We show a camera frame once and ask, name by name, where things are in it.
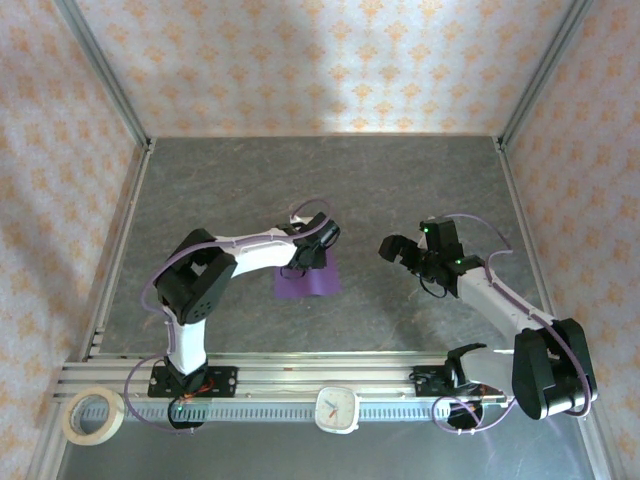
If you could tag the white square clock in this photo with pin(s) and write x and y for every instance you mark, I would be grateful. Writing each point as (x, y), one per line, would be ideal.
(350, 425)

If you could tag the black base electronics box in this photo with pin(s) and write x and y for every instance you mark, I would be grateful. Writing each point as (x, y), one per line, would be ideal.
(189, 424)
(462, 420)

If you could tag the aluminium mounting rail beam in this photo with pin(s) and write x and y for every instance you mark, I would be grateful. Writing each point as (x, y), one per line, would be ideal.
(325, 372)

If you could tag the aluminium corner post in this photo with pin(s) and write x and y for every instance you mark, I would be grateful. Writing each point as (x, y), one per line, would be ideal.
(100, 65)
(545, 70)

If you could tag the beige masking tape roll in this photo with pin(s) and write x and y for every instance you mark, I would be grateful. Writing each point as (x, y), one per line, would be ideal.
(90, 439)

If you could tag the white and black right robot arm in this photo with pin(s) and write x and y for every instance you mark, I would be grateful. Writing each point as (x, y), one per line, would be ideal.
(495, 300)

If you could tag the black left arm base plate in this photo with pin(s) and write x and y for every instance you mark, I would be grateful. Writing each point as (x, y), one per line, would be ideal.
(225, 382)

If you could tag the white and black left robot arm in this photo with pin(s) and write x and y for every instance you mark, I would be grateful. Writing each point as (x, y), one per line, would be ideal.
(260, 252)

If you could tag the aluminium side rail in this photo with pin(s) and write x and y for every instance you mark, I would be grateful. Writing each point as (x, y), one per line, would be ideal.
(531, 250)
(119, 255)

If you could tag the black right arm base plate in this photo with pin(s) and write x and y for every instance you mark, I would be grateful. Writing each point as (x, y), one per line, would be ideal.
(425, 385)

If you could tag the purple cloth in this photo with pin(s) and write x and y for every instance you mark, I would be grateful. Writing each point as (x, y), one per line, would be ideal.
(320, 285)

